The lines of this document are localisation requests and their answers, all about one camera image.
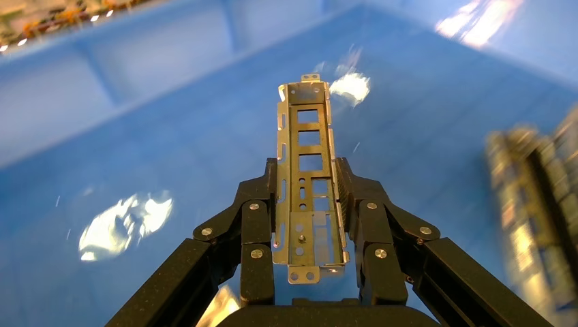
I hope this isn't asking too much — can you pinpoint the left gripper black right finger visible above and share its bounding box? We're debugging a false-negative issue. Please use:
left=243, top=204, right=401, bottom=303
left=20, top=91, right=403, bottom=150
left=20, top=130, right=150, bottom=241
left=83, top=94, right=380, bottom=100
left=336, top=157, right=554, bottom=327

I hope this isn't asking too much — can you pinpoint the blue plastic bin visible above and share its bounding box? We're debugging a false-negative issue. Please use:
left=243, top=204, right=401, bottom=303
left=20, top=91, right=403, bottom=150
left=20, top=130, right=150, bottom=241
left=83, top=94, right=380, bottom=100
left=0, top=0, right=578, bottom=327

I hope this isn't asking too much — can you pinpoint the grey perforated metal bracket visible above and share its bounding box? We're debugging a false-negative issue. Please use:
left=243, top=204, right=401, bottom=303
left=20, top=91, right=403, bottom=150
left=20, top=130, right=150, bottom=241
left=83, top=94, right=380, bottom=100
left=485, top=106, right=578, bottom=312
left=272, top=73, right=351, bottom=285

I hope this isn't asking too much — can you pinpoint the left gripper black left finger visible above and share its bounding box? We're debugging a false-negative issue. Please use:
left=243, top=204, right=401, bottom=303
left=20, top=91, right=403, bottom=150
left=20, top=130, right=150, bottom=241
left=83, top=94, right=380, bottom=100
left=106, top=157, right=277, bottom=327

